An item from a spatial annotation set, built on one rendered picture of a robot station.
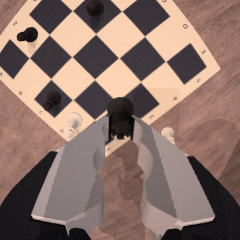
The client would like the white bishop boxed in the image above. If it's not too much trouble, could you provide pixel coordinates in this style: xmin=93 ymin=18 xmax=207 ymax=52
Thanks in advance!
xmin=64 ymin=112 xmax=83 ymax=139

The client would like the black and cream chessboard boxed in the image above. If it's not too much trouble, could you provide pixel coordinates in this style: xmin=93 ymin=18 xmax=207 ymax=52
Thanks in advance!
xmin=0 ymin=0 xmax=220 ymax=141

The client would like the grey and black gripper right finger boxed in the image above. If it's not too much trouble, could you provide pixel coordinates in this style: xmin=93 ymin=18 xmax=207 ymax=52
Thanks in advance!
xmin=129 ymin=115 xmax=240 ymax=240

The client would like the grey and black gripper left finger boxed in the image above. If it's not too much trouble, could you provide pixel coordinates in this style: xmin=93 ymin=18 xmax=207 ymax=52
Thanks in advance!
xmin=0 ymin=114 xmax=112 ymax=240

